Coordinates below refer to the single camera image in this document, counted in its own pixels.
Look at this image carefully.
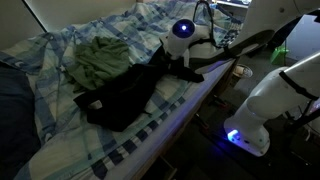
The black shirt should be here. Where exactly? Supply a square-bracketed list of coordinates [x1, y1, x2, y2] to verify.
[74, 46, 204, 132]

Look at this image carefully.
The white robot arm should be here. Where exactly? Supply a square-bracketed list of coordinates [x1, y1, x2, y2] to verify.
[164, 0, 320, 157]

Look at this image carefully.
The green shirt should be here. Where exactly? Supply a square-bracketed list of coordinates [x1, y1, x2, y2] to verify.
[66, 36, 130, 93]

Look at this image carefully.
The white sneaker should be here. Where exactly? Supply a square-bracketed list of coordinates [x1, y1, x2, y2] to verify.
[233, 64, 253, 78]

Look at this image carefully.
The blue plaid bed sheet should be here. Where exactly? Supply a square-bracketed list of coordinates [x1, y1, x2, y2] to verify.
[0, 1, 242, 180]

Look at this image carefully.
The dark blue pillow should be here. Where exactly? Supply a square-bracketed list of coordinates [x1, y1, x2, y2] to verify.
[0, 63, 40, 180]

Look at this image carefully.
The wooden bed frame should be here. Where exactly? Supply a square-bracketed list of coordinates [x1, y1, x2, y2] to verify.
[108, 61, 234, 180]

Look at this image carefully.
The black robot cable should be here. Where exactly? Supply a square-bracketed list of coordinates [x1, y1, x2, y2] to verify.
[188, 0, 320, 134]

